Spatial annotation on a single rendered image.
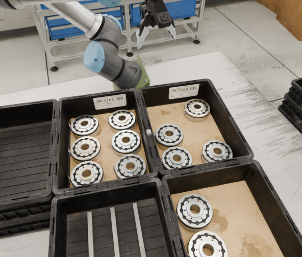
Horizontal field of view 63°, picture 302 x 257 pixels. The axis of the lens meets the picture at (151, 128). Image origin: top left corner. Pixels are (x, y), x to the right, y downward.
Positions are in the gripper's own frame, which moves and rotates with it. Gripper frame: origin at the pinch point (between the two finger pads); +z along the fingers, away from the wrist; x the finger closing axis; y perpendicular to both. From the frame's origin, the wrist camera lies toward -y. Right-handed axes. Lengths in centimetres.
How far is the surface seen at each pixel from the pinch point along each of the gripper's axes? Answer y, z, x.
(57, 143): -22, 11, 44
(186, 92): -10.5, 17.2, -7.7
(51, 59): 165, 81, 51
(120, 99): -5.8, 14.5, 19.2
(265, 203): -61, 21, -7
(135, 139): -24.1, 19.0, 19.8
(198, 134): -28.1, 23.4, -3.6
